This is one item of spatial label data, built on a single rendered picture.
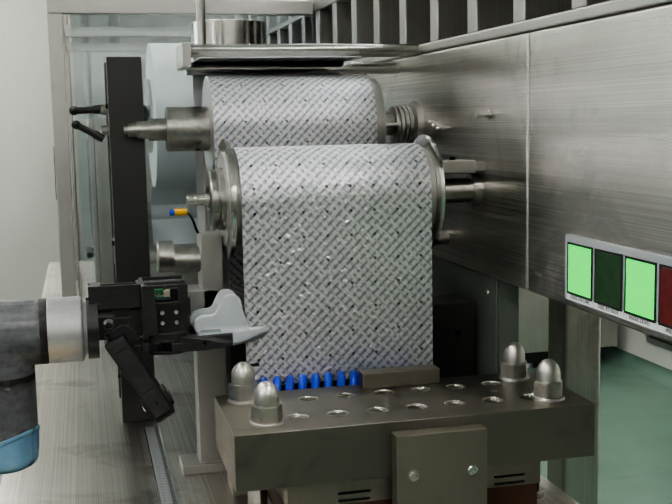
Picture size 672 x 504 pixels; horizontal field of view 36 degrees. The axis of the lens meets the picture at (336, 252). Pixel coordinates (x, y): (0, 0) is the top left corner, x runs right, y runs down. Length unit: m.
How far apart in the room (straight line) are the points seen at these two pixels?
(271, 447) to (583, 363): 0.61
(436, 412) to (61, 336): 0.42
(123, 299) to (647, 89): 0.61
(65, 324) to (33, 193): 5.61
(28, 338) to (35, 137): 5.60
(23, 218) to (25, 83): 0.84
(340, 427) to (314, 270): 0.24
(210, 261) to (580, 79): 0.50
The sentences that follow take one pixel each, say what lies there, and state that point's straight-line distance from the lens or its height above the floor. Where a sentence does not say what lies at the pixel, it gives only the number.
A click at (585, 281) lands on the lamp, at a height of 1.18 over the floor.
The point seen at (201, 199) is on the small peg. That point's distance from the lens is 1.25.
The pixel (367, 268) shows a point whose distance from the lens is 1.27.
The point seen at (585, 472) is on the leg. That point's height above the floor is 0.82.
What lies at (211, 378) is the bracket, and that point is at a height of 1.02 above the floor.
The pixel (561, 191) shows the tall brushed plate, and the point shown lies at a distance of 1.15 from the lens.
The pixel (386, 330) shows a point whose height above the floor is 1.09.
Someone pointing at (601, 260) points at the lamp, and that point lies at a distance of 1.06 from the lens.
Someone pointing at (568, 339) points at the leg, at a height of 1.02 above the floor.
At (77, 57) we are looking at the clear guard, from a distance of 2.25.
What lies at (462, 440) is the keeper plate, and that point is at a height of 1.01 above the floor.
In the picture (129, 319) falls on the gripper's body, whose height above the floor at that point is 1.12.
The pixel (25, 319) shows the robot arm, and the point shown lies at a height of 1.13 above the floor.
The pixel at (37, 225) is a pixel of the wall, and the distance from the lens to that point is 6.81.
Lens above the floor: 1.35
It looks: 7 degrees down
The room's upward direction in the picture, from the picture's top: 1 degrees counter-clockwise
